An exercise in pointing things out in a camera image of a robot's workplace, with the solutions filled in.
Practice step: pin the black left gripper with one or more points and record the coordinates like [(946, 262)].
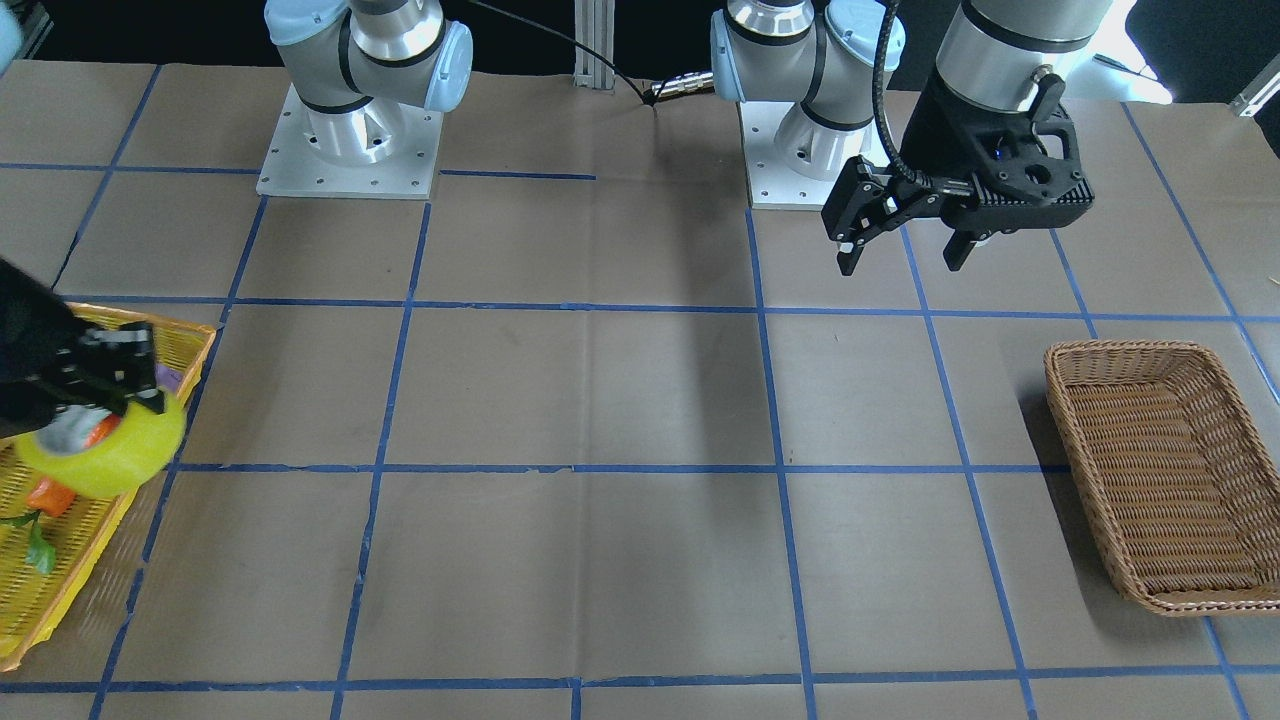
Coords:
[(942, 132)]

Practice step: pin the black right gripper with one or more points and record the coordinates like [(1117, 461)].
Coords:
[(38, 352)]

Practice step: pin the yellow tape roll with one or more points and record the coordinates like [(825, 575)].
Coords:
[(139, 447)]

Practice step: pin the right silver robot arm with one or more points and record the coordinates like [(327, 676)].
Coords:
[(364, 74)]

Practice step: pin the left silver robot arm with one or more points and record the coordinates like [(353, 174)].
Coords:
[(836, 61)]

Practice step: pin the purple toy cube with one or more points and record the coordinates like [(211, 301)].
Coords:
[(168, 379)]

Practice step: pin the orange toy carrot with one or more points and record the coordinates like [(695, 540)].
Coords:
[(49, 498)]

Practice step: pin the yellow plastic woven basket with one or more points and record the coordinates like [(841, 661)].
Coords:
[(32, 605)]

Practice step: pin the brown wicker basket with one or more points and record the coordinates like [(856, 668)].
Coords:
[(1177, 486)]

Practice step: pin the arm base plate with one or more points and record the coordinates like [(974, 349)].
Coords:
[(383, 150), (793, 162)]

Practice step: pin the aluminium frame post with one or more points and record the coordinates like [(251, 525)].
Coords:
[(593, 28)]

